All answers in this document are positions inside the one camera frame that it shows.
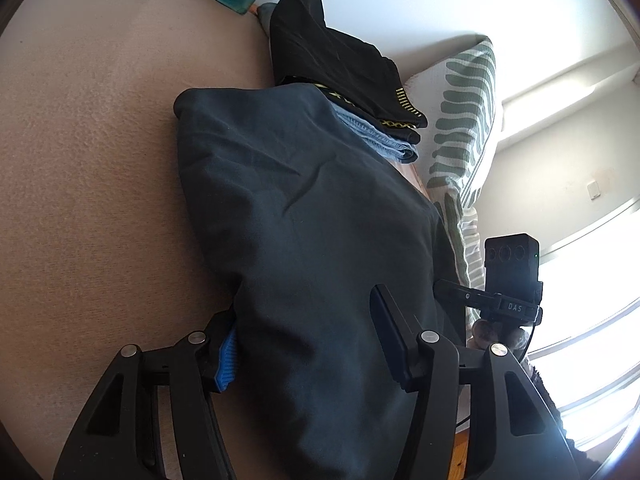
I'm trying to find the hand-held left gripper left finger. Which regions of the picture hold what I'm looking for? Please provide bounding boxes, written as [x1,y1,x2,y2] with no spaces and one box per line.
[52,310,241,480]

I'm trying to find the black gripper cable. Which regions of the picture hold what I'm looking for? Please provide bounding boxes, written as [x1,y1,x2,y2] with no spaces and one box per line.
[517,322,541,362]

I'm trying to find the green striped white pillow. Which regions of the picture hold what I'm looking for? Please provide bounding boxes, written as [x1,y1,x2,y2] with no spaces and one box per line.
[404,36,504,323]

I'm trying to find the person's right hand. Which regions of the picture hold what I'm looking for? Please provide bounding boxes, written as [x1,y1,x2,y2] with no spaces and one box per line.
[469,317,532,357]

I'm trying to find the person's right forearm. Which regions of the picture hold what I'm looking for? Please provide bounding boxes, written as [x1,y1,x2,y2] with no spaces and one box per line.
[522,357,565,413]

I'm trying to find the folded blue jeans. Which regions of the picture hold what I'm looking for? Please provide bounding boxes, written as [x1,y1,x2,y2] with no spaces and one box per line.
[327,101,419,164]

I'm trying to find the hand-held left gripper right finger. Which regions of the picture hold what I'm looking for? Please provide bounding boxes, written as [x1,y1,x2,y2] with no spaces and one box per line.
[369,284,581,480]

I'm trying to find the dark grey pants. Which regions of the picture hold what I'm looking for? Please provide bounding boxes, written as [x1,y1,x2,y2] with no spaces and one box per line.
[173,84,468,480]

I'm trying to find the black folded garment yellow trim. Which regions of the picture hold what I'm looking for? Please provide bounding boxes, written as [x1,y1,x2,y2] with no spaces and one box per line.
[269,0,429,145]

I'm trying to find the tan blanket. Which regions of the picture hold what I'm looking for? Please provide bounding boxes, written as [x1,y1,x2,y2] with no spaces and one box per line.
[0,0,436,480]

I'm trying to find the window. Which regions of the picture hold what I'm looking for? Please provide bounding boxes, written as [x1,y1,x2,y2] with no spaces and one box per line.
[520,195,640,466]

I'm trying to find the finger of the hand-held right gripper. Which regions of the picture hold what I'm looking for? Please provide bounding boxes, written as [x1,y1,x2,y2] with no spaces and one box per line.
[433,279,494,312]

